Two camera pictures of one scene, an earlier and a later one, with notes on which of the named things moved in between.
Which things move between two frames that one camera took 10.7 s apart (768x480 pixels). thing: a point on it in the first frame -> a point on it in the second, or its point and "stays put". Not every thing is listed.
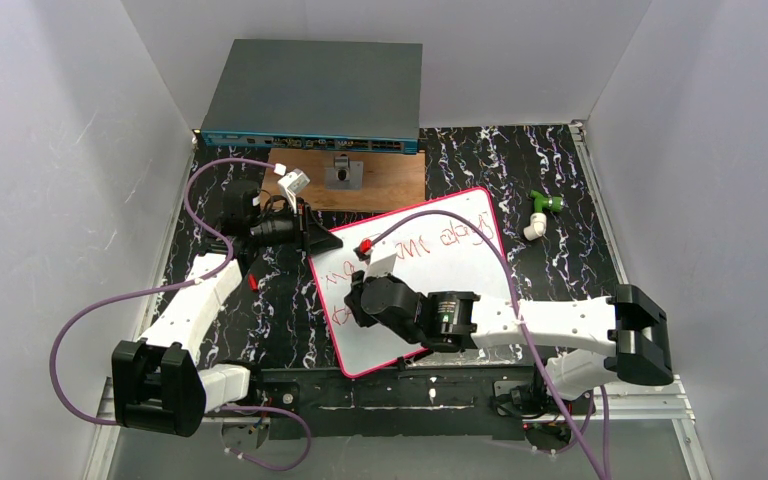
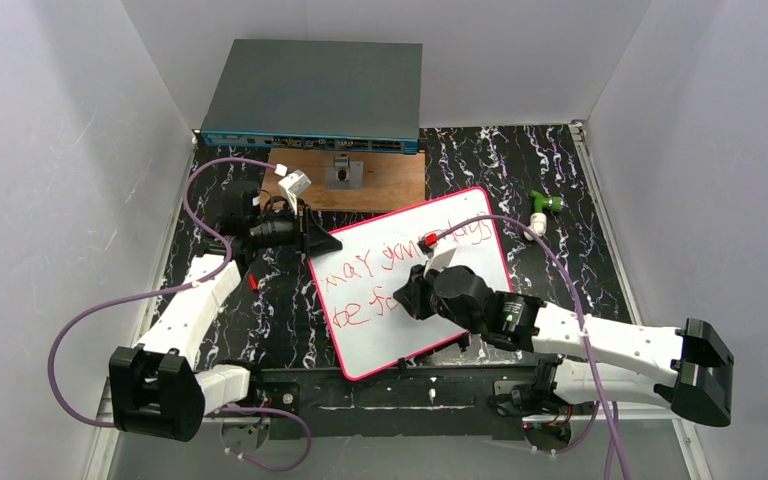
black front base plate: [453, 400] stays put
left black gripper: [302, 229] stays put
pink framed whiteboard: [451, 245] stays put
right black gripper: [356, 302] -> [420, 291]
